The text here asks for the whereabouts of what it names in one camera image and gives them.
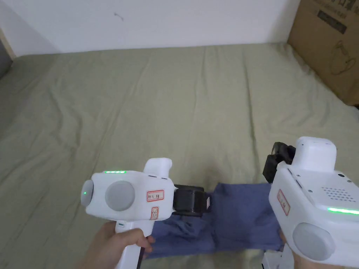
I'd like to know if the brown cardboard carton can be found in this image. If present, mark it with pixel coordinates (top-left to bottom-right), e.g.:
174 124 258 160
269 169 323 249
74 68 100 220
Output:
286 0 359 106

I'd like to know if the blue garment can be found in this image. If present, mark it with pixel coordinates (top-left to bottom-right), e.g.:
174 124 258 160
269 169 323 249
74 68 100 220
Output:
143 182 285 260

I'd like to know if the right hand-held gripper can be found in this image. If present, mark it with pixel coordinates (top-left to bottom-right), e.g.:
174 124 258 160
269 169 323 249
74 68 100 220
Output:
260 136 359 269

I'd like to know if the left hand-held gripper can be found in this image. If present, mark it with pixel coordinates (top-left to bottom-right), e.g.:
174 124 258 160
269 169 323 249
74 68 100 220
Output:
80 158 214 269

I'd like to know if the person's right hand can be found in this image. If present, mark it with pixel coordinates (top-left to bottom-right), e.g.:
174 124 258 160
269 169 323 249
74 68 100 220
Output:
278 228 359 269

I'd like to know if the bed with pale green sheet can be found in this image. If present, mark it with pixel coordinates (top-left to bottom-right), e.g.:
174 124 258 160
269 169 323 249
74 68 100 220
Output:
0 42 359 269

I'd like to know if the person's left hand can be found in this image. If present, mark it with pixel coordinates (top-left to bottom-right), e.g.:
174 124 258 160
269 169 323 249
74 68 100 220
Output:
77 222 156 269

